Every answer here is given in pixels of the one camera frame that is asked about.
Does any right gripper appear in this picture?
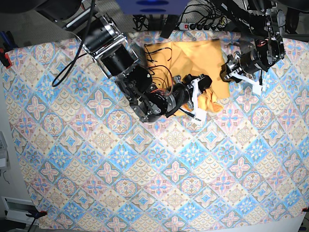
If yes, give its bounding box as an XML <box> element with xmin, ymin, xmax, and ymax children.
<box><xmin>165</xmin><ymin>74</ymin><xmax>212</xmax><ymax>126</ymax></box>

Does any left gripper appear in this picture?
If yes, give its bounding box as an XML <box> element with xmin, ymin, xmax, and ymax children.
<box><xmin>220</xmin><ymin>50</ymin><xmax>266</xmax><ymax>95</ymax></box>

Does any yellow T-shirt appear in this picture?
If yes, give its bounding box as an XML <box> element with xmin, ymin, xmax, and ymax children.
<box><xmin>144</xmin><ymin>40</ymin><xmax>230</xmax><ymax>113</ymax></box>

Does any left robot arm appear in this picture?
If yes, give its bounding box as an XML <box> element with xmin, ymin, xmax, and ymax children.
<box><xmin>212</xmin><ymin>0</ymin><xmax>285</xmax><ymax>95</ymax></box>

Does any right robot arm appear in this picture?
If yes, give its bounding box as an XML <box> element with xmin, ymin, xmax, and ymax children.
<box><xmin>36</xmin><ymin>0</ymin><xmax>212</xmax><ymax>123</ymax></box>

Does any white power strip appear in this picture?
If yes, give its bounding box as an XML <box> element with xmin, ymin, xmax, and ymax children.
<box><xmin>179</xmin><ymin>23</ymin><xmax>204</xmax><ymax>30</ymax></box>

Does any black table clamp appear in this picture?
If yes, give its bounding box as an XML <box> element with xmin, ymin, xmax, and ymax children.
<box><xmin>160</xmin><ymin>14</ymin><xmax>180</xmax><ymax>39</ymax></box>

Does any patterned blue tile tablecloth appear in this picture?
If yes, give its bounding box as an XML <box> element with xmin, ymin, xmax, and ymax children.
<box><xmin>0</xmin><ymin>39</ymin><xmax>309</xmax><ymax>232</ymax></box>

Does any red clamp left edge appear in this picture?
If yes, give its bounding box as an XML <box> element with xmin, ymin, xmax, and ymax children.
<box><xmin>0</xmin><ymin>48</ymin><xmax>12</xmax><ymax>69</ymax></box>

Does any orange black clamp bottom left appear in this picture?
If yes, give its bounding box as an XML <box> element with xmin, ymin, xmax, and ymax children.
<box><xmin>26</xmin><ymin>210</ymin><xmax>47</xmax><ymax>219</ymax></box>

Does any purple camera mount housing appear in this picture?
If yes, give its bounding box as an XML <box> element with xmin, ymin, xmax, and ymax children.
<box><xmin>116</xmin><ymin>0</ymin><xmax>189</xmax><ymax>15</ymax></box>

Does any white rail box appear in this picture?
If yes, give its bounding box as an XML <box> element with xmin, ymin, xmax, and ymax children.
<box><xmin>1</xmin><ymin>196</ymin><xmax>36</xmax><ymax>225</ymax></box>

